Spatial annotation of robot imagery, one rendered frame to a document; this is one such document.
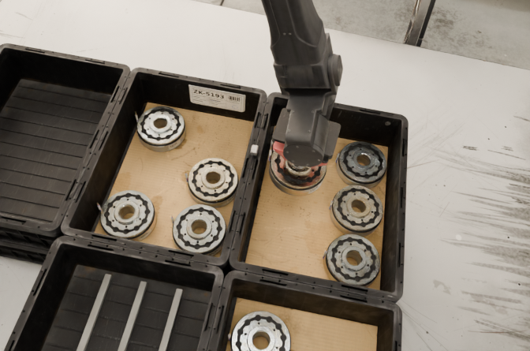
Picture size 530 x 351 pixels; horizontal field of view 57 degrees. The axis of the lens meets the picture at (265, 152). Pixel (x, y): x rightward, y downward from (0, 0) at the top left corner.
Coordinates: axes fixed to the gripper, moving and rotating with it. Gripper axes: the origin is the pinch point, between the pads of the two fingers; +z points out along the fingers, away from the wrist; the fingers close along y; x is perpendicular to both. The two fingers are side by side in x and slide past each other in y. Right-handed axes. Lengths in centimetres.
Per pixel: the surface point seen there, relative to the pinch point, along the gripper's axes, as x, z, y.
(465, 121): 44, 30, 39
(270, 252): -12.6, 16.2, -0.3
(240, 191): -6.5, 6.5, -8.8
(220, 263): -20.7, 6.1, -7.7
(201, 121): 12.3, 17.5, -24.4
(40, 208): -18, 17, -47
